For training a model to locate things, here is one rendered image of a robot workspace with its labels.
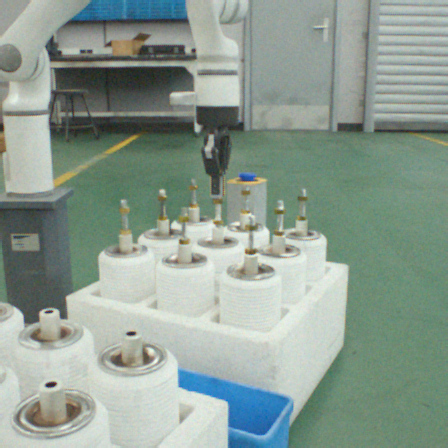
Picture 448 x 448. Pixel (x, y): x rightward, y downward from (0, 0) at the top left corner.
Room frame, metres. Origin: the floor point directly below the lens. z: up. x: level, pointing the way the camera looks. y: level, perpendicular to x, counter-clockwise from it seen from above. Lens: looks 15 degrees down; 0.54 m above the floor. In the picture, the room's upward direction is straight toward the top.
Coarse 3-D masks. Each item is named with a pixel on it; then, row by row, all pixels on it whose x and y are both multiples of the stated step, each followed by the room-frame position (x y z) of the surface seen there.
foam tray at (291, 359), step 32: (96, 288) 0.93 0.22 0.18; (320, 288) 0.93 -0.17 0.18; (96, 320) 0.86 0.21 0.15; (128, 320) 0.83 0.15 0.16; (160, 320) 0.80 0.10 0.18; (192, 320) 0.80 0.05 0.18; (288, 320) 0.79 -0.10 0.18; (320, 320) 0.90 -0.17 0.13; (96, 352) 0.86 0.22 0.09; (192, 352) 0.78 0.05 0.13; (224, 352) 0.75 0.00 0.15; (256, 352) 0.73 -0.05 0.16; (288, 352) 0.76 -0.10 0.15; (320, 352) 0.91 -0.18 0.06; (256, 384) 0.73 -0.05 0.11; (288, 384) 0.76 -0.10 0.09
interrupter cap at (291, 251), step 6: (264, 246) 0.95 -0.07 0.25; (270, 246) 0.94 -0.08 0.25; (288, 246) 0.95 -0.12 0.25; (294, 246) 0.94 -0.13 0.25; (258, 252) 0.91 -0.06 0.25; (264, 252) 0.91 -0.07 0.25; (270, 252) 0.92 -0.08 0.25; (288, 252) 0.92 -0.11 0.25; (294, 252) 0.91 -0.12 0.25; (300, 252) 0.91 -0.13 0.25; (282, 258) 0.89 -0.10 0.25
